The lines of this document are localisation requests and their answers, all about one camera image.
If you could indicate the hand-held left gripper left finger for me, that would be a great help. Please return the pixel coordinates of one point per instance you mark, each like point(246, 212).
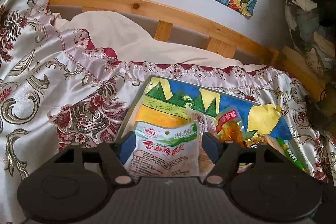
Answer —
point(127, 147)

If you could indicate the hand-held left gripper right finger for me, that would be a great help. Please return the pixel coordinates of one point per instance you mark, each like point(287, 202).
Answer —
point(211, 148)

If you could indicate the clear packet of brown snacks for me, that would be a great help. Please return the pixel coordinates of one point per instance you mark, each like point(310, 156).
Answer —
point(203, 121)

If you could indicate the orange red snack packet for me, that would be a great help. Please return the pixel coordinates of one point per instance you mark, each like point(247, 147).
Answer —
point(229, 124)

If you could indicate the white snack packet red print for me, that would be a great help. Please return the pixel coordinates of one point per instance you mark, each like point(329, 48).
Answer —
point(162, 155)

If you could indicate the clear cracker packet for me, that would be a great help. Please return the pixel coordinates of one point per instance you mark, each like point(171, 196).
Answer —
point(265, 142)

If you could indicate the grey tray with painted lining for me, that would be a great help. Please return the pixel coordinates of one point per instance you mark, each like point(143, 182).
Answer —
point(173, 98)

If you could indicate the green stick snack packet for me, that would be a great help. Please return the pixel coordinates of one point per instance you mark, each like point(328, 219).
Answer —
point(291, 154)

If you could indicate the patterned satin blanket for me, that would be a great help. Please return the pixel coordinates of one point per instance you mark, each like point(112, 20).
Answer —
point(39, 82)

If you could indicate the brown trousers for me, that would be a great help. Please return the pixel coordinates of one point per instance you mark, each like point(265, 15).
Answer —
point(319, 108)

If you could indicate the cream pillow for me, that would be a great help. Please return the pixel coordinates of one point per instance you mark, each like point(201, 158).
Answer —
point(118, 32)

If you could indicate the pile of crumpled clothes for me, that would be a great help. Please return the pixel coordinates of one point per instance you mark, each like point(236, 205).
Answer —
point(307, 29)

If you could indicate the wooden bed frame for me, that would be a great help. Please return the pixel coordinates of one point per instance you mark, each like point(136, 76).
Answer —
point(126, 5)

